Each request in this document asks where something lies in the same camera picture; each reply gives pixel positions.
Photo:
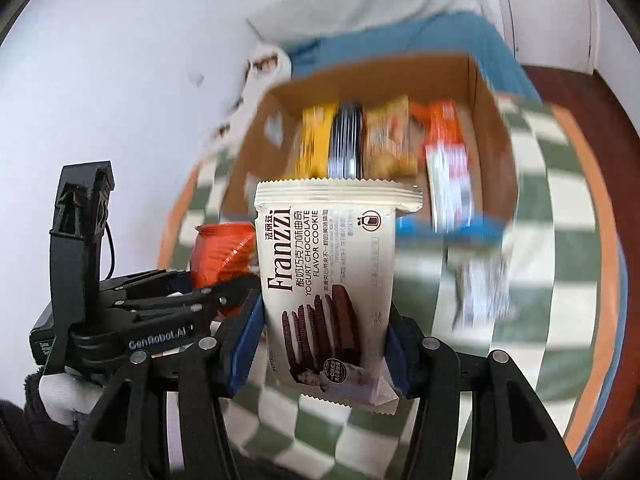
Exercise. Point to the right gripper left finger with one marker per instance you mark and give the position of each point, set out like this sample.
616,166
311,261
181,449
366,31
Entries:
125,436

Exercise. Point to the blue bed sheet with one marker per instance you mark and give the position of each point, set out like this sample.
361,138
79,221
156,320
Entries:
458,32

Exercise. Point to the orange snack packet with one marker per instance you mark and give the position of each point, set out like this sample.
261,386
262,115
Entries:
440,122

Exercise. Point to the white door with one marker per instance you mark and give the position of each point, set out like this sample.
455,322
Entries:
552,33

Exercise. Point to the yellow black snack bag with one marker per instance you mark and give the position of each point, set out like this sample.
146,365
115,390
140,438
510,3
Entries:
331,142

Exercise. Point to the cardboard milk box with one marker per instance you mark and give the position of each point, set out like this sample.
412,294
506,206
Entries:
271,144

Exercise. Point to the grey white snack packet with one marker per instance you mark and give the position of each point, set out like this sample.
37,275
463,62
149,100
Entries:
482,285

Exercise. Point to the bear print pillow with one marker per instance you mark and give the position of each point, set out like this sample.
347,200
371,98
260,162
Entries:
267,67

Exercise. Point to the Franzzi chocolate cookie packet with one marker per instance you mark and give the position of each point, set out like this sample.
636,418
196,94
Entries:
326,255

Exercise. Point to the orange red chip packet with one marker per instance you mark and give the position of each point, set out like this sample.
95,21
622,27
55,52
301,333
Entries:
225,253

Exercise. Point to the yellow biscuit ball bag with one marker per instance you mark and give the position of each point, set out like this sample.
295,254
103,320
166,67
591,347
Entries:
390,151

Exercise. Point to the green white checkered mat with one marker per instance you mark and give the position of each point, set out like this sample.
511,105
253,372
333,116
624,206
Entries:
540,296

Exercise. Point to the dark fuzzy clothing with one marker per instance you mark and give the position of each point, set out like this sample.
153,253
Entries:
33,446

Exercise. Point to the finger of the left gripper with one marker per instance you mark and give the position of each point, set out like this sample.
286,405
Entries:
152,282
176,316

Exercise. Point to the silver red strip packet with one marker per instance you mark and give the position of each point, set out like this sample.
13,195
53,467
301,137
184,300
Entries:
449,179

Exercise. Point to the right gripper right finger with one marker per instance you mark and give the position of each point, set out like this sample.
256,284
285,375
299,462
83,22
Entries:
513,436

